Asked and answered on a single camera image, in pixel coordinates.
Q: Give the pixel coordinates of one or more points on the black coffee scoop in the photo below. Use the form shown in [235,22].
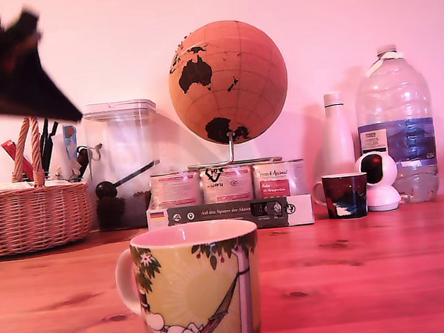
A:
[106,190]

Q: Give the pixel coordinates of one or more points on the black pen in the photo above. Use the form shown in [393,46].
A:
[45,136]
[51,135]

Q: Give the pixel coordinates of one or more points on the red packet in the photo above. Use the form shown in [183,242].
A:
[10,149]

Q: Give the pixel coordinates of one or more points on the blue white card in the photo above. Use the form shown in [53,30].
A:
[71,143]

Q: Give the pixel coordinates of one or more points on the white paper sheet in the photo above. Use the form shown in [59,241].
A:
[7,186]

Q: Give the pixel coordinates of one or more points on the clear plastic storage container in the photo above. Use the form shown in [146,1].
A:
[133,143]

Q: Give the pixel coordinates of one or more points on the cork globe on metal stand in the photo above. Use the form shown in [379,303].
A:
[233,79]

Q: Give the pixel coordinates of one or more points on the grey white cardboard box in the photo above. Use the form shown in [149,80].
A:
[226,212]

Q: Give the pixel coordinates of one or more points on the yellow illustrated mug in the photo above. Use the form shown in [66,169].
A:
[194,287]

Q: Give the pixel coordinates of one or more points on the white insulated bottle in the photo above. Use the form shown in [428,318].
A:
[336,139]

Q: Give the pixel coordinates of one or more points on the small dark illustrated mug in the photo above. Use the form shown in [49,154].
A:
[347,195]

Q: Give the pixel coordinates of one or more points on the large clear water bottle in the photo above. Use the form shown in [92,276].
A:
[396,98]

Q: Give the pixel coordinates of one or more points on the small white round camera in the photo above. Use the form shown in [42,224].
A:
[385,182]

